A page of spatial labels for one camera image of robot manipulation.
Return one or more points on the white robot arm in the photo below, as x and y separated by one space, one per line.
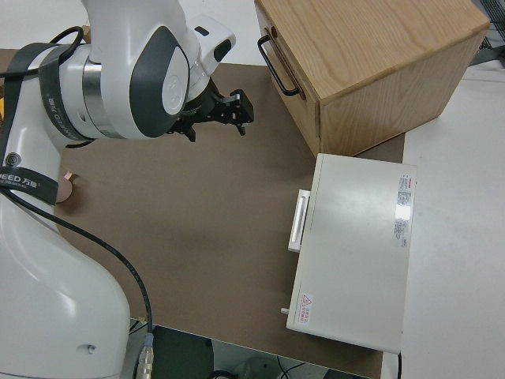
47 276

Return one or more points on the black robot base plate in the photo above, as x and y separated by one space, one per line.
177 355

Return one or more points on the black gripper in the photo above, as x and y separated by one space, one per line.
205 108

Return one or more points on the cream toaster oven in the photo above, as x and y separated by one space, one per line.
355 256

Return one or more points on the brown table mat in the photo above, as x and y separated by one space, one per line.
217 237

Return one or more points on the pink mug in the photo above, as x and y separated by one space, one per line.
65 191

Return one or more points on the wooden cabinet box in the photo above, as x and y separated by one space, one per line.
375 59

